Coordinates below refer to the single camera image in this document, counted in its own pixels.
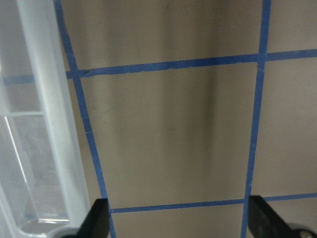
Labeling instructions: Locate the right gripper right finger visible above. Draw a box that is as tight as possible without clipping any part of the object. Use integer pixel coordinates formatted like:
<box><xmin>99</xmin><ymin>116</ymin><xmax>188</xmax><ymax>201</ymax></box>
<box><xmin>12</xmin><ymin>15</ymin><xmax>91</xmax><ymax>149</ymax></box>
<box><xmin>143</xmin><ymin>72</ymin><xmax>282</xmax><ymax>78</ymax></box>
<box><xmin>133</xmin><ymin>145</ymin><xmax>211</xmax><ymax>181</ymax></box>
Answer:
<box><xmin>248</xmin><ymin>195</ymin><xmax>297</xmax><ymax>238</ymax></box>

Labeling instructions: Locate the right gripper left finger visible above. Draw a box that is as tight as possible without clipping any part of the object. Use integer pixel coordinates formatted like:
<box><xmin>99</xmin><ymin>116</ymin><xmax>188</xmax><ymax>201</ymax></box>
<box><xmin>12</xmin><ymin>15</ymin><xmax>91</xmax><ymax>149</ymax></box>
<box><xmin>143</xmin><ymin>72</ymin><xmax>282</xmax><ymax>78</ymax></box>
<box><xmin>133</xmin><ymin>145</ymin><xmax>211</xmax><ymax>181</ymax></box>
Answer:
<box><xmin>75</xmin><ymin>198</ymin><xmax>109</xmax><ymax>238</ymax></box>

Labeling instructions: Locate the clear plastic storage box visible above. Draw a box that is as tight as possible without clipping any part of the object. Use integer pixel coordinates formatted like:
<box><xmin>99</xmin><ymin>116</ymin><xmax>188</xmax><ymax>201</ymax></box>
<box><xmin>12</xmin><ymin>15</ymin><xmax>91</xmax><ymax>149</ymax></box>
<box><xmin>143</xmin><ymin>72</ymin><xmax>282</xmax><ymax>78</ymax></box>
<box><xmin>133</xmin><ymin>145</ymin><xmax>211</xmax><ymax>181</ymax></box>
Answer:
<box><xmin>0</xmin><ymin>0</ymin><xmax>90</xmax><ymax>238</ymax></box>

